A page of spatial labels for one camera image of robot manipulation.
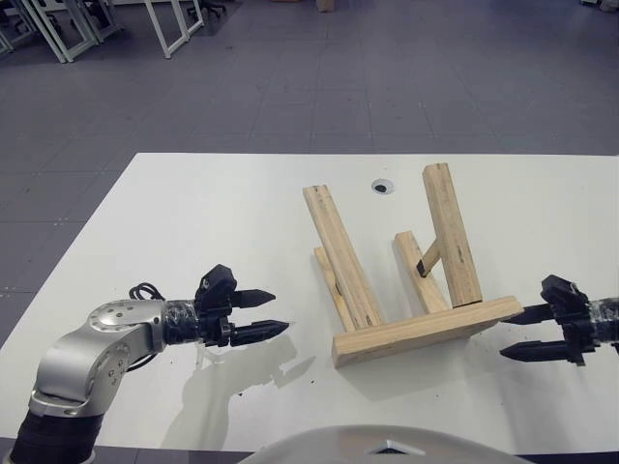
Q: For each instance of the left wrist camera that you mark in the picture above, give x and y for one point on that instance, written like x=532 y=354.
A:
x=217 y=285

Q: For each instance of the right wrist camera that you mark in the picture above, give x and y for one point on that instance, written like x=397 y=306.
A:
x=563 y=290

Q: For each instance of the wooden leg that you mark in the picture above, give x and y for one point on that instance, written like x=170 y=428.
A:
x=341 y=251
x=452 y=237
x=333 y=285
x=418 y=270

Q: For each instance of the wooden seat board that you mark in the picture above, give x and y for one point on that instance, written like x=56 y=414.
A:
x=416 y=333

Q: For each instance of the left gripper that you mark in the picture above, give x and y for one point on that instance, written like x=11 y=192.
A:
x=181 y=324

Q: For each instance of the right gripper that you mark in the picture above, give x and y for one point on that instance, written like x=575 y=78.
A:
x=587 y=326

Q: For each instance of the wooden cross bar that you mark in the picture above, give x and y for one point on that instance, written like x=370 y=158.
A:
x=429 y=258

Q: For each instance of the white table frame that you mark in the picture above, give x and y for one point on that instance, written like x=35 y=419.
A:
x=167 y=38
x=63 y=46

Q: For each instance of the robot body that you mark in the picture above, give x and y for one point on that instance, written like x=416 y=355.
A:
x=387 y=444

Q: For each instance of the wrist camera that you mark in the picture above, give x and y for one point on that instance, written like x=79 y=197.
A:
x=563 y=290
x=217 y=285

